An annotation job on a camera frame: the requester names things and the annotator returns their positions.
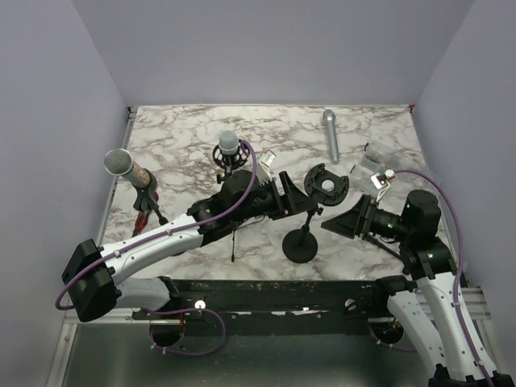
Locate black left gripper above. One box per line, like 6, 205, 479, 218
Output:
232, 172, 317, 223

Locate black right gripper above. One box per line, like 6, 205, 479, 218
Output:
322, 191, 414, 240

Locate black round-base shock-mount stand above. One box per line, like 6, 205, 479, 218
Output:
282, 163, 349, 264

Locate silver grey handheld microphone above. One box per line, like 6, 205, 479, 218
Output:
322, 110, 339, 164

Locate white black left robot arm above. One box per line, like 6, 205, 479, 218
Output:
61, 170, 322, 323

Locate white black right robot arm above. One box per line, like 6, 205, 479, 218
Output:
322, 189, 514, 386

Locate black tripod microphone stand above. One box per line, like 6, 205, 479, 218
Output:
212, 138, 267, 263

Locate white foam-head microphone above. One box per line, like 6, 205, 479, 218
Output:
218, 130, 239, 166

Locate black clip round-base stand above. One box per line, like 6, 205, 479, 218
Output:
133, 169, 168, 226

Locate copper body mesh microphone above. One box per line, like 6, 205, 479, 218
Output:
104, 148, 157, 189

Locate clear plastic screw box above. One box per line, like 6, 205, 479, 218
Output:
349, 142, 402, 196

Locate black T-handle tool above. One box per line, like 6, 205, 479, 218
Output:
364, 235, 402, 260

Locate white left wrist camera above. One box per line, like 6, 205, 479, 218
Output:
256, 150, 277, 185

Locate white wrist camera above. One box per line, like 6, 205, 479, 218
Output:
370, 169, 396, 202
256, 150, 277, 185

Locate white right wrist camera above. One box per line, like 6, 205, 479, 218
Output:
370, 169, 396, 202

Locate black robot mounting base rail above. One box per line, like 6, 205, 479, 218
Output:
133, 280, 394, 335

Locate red handled pliers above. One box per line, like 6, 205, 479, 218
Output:
132, 191, 159, 237

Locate aluminium frame extrusion rail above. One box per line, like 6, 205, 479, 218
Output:
69, 277, 502, 386

